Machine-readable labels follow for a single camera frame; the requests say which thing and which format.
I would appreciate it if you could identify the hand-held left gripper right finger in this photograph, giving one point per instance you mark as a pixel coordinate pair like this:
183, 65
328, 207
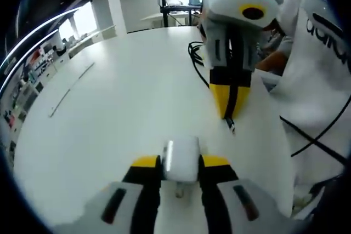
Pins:
233, 206

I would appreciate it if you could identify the white charger adapter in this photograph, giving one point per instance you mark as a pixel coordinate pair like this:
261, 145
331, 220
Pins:
182, 160

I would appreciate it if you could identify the white side table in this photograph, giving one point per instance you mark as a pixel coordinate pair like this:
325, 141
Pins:
153, 19

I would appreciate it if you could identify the white square pillar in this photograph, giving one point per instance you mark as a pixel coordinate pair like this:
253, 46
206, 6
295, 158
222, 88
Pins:
108, 9

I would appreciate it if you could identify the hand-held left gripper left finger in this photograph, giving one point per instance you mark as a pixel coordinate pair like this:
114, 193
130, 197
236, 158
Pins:
115, 206

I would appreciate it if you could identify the person in white shirt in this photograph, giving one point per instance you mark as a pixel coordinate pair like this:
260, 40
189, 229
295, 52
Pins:
310, 80

